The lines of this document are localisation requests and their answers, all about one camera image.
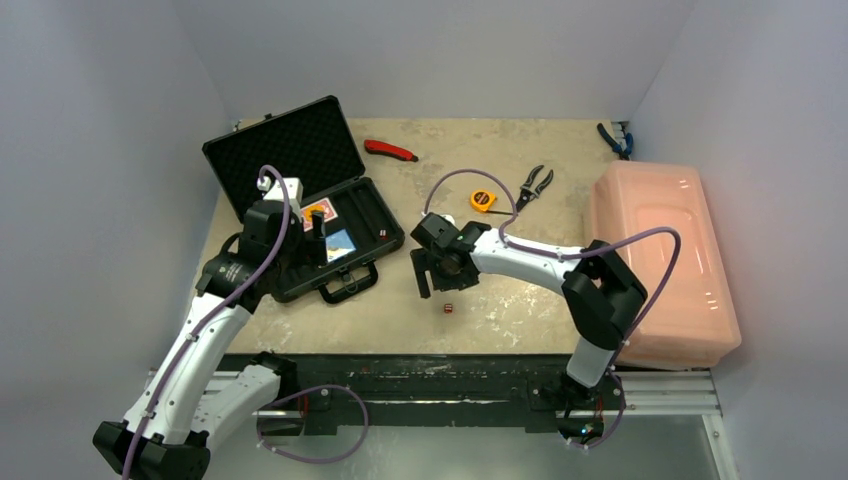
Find red playing card deck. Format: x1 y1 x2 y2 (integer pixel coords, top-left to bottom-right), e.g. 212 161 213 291
301 197 338 232

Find orange big blind button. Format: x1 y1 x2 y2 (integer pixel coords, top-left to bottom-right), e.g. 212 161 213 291
302 205 326 223

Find blue playing card deck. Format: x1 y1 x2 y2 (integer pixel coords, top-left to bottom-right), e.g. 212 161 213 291
325 229 357 263

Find black poker set case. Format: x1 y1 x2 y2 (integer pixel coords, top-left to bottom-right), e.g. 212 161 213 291
202 96 405 304

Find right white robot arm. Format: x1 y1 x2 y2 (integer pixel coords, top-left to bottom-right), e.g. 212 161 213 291
410 213 648 407

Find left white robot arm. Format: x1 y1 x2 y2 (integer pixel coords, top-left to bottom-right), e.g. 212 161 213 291
93 166 306 479

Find yellow tape measure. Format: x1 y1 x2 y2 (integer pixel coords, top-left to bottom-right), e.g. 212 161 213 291
469 189 515 216

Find red utility knife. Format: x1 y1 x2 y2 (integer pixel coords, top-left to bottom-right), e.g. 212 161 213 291
363 139 419 163

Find pink translucent plastic bin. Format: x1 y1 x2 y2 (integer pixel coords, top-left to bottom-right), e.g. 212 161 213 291
584 160 743 370

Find black handled pliers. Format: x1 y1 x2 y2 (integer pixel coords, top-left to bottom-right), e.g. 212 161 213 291
516 164 554 212

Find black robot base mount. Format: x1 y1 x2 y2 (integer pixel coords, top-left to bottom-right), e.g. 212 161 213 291
218 353 625 441

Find blue handled pliers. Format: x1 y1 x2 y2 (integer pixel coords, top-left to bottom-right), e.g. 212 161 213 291
596 123 634 161

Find aluminium rail frame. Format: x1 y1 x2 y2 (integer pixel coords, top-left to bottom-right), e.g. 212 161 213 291
145 369 740 480

